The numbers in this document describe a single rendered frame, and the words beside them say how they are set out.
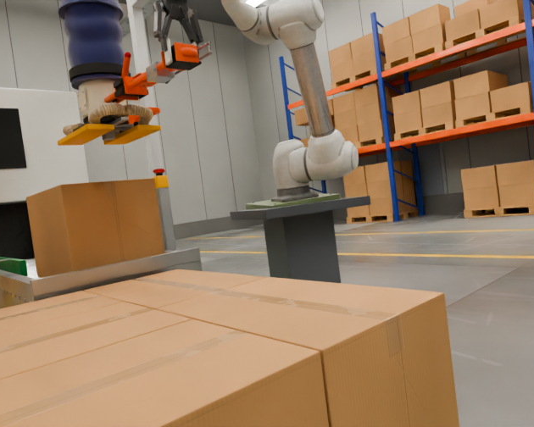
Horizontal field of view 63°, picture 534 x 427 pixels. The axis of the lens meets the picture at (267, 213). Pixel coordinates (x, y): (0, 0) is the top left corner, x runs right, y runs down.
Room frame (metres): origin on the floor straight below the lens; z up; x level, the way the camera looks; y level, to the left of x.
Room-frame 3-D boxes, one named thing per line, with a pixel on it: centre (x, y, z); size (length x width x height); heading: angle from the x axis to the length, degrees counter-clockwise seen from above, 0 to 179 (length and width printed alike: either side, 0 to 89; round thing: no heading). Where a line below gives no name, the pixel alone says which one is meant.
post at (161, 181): (2.55, 0.59, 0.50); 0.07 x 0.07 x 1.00; 40
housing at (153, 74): (1.41, 0.28, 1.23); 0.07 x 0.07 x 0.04; 41
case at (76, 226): (2.07, 0.83, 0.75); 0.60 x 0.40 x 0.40; 40
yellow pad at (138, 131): (1.82, 0.52, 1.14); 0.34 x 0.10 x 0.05; 41
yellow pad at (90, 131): (1.70, 0.66, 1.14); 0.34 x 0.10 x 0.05; 41
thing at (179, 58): (1.31, 0.20, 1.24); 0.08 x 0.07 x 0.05; 41
